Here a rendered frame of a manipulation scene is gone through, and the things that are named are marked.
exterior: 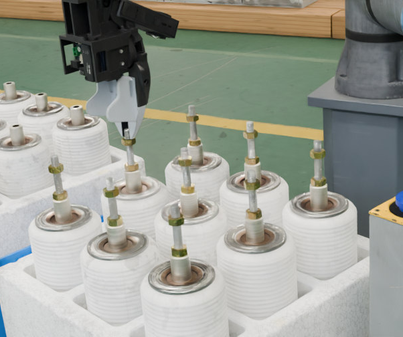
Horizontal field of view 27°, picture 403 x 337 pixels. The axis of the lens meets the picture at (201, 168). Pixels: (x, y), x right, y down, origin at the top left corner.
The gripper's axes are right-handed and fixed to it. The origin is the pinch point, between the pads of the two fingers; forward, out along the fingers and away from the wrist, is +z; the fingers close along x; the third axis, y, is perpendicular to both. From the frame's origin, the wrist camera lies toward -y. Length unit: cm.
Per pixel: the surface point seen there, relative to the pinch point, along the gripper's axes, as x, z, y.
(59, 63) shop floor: -147, 34, -85
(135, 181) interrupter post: 0.9, 7.7, 1.0
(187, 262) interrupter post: 24.2, 7.0, 12.9
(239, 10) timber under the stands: -122, 26, -146
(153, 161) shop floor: -55, 34, -47
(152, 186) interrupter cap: 1.9, 8.9, -1.0
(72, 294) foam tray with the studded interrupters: 5.9, 16.3, 16.7
